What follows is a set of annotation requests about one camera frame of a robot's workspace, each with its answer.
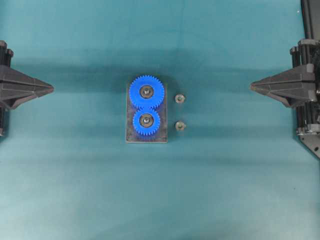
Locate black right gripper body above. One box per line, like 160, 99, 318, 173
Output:
290, 39, 320, 136

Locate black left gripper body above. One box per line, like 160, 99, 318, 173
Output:
0, 39, 14, 137

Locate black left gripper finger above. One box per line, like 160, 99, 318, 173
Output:
0, 65, 54, 89
0, 84, 54, 110

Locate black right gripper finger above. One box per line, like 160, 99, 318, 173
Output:
250, 84, 315, 108
250, 63, 315, 88

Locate metal flanged washer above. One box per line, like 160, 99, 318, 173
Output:
175, 121, 186, 131
174, 94, 186, 104

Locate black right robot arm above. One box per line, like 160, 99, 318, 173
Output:
250, 0, 320, 136

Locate large gear steel shaft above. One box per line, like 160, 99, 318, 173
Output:
143, 87, 150, 95

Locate large blue plastic gear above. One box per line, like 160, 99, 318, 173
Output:
129, 75, 165, 109

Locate small blue plastic gear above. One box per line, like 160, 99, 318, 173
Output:
132, 108, 161, 136

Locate grey metal base plate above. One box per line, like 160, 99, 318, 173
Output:
125, 77, 168, 143

